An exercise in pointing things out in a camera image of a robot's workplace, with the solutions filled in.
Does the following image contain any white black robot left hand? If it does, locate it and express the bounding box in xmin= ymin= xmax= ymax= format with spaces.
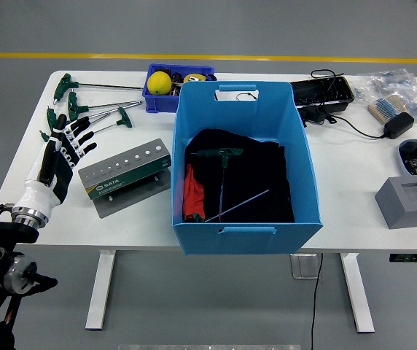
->
xmin=13 ymin=114 xmax=98 ymax=217

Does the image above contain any green silver wrench stand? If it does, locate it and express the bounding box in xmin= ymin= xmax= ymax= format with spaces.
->
xmin=77 ymin=137 xmax=173 ymax=219

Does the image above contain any large green T-handle hex wrench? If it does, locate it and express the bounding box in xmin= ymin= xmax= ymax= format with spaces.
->
xmin=191 ymin=147 xmax=245 ymax=224

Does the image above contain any small green T-handle hex wrench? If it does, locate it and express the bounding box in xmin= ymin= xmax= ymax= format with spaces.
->
xmin=192 ymin=188 xmax=270 ymax=224

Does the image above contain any large blue plastic box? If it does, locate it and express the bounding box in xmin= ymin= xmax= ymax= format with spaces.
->
xmin=171 ymin=80 xmax=324 ymax=255

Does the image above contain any white table leg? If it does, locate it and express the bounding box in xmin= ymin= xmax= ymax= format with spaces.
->
xmin=339 ymin=252 xmax=376 ymax=333
xmin=85 ymin=250 xmax=117 ymax=332

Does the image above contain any small dark blue bin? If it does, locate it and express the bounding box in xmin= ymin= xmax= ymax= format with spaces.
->
xmin=141 ymin=63 xmax=217 ymax=114

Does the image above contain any red cloth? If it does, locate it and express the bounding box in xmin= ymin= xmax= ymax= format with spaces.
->
xmin=182 ymin=163 xmax=207 ymax=222

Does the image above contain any yellow lemon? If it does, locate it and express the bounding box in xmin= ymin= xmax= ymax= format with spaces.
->
xmin=147 ymin=71 xmax=174 ymax=96

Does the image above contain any dark brown cylindrical part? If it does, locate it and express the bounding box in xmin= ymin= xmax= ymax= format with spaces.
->
xmin=171 ymin=71 xmax=184 ymax=96

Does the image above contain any yellow tape measure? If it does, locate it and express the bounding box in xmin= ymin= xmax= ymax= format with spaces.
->
xmin=183 ymin=72 xmax=217 ymax=84

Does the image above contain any black cloth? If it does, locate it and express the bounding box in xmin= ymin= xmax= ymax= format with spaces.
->
xmin=184 ymin=128 xmax=296 ymax=224

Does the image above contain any metal floor outlet plate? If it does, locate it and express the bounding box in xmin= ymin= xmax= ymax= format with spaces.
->
xmin=290 ymin=253 xmax=322 ymax=280

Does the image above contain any black flat device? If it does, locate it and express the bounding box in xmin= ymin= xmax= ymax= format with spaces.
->
xmin=301 ymin=105 xmax=337 ymax=127

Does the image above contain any black plastic tray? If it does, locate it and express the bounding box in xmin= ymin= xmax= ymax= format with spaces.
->
xmin=290 ymin=76 xmax=356 ymax=109

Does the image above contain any taped resistor strip bundle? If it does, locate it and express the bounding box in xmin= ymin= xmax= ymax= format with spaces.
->
xmin=367 ymin=94 xmax=408 ymax=125

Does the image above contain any grey block with square recess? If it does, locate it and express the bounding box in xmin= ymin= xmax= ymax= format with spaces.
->
xmin=374 ymin=176 xmax=417 ymax=230

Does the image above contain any black power adapter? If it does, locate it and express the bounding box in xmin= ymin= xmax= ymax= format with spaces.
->
xmin=382 ymin=112 xmax=416 ymax=139

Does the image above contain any clear plastic parts bag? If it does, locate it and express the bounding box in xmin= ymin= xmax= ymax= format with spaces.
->
xmin=352 ymin=68 xmax=417 ymax=125

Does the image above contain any black floor cable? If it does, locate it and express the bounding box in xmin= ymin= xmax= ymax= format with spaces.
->
xmin=310 ymin=253 xmax=324 ymax=350

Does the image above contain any black adapter cable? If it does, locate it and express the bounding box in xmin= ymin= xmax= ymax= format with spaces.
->
xmin=310 ymin=68 xmax=387 ymax=140

